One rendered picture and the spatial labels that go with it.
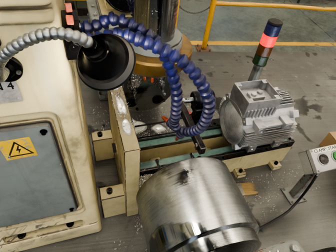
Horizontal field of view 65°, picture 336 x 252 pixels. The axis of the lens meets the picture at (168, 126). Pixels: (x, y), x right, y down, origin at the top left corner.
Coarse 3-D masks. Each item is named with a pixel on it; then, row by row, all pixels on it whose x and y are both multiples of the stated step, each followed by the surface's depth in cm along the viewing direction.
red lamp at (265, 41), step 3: (261, 36) 109; (264, 36) 107; (267, 36) 106; (261, 39) 109; (264, 39) 107; (267, 39) 106; (270, 39) 106; (273, 39) 106; (261, 42) 109; (264, 42) 108; (267, 42) 107; (270, 42) 107; (273, 42) 107; (264, 45) 108; (267, 45) 108; (270, 45) 108; (273, 45) 109
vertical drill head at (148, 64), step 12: (144, 0) 50; (156, 0) 49; (168, 0) 50; (144, 12) 51; (156, 12) 51; (168, 12) 52; (144, 24) 53; (156, 24) 53; (168, 24) 54; (168, 36) 56; (180, 36) 59; (180, 48) 59; (144, 60) 55; (156, 60) 55; (144, 72) 56; (156, 72) 56
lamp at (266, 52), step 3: (258, 45) 111; (261, 45) 109; (258, 48) 111; (261, 48) 110; (264, 48) 109; (267, 48) 109; (270, 48) 109; (258, 51) 112; (261, 51) 110; (264, 51) 110; (267, 51) 110; (270, 51) 111; (258, 54) 112; (261, 54) 111; (264, 54) 111; (267, 54) 111
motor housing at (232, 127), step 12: (288, 96) 89; (228, 108) 97; (288, 108) 88; (228, 120) 99; (240, 120) 100; (252, 120) 84; (264, 120) 86; (276, 120) 86; (228, 132) 98; (240, 132) 98; (252, 132) 84; (264, 132) 85; (276, 132) 87; (288, 132) 90; (240, 144) 88; (264, 144) 92
